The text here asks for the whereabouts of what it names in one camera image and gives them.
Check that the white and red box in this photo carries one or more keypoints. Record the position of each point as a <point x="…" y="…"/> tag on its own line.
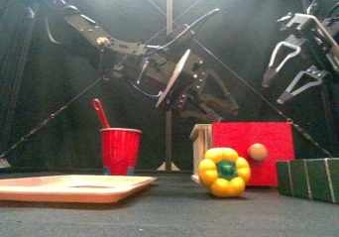
<point x="200" y="148"/>

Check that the red drawer with wooden knob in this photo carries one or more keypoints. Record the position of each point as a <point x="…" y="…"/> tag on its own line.
<point x="268" y="138"/>

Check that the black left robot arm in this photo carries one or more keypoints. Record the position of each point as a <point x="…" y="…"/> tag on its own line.
<point x="84" y="23"/>

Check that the yellow toy bell pepper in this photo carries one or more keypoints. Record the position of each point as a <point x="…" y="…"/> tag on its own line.
<point x="224" y="173"/>

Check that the red ribbed plastic cup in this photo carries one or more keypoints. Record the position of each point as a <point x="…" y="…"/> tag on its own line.
<point x="120" y="151"/>

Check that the red plastic spoon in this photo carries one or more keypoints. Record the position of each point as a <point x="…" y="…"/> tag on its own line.
<point x="100" y="113"/>

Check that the small blue toy piece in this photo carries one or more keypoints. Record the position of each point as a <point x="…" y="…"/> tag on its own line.
<point x="106" y="171"/>

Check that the dark green striped box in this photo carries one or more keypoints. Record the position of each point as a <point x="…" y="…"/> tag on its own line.
<point x="311" y="179"/>

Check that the right wrist camera mount plate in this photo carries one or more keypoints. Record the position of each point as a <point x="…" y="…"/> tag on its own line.
<point x="325" y="32"/>

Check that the wrist camera mount plate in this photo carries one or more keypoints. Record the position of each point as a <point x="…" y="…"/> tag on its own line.
<point x="325" y="32"/>
<point x="174" y="79"/>

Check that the left wrist camera mount plate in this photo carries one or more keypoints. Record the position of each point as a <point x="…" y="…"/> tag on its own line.
<point x="174" y="79"/>

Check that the vertical metal frame pole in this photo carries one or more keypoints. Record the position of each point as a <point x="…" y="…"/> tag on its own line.
<point x="168" y="142"/>

